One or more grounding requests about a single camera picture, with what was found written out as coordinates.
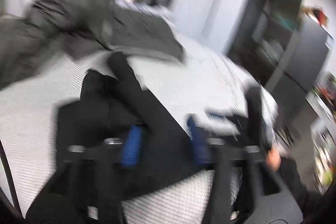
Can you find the person's right hand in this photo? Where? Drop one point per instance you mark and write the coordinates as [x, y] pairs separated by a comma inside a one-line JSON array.
[[273, 159]]

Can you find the dark glass cabinet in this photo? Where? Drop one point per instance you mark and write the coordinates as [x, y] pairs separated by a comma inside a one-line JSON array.
[[283, 45]]

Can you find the black pants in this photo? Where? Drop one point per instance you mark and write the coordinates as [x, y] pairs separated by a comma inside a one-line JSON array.
[[107, 108]]

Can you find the white honeycomb mattress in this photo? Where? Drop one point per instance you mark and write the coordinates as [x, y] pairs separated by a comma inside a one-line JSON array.
[[204, 81]]

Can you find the dark grey duvet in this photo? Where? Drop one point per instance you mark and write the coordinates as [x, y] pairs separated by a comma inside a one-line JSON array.
[[79, 28]]

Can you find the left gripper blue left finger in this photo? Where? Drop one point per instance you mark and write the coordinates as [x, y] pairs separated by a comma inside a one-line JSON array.
[[87, 187]]

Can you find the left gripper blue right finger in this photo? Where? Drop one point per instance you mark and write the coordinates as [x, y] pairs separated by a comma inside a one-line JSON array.
[[266, 199]]

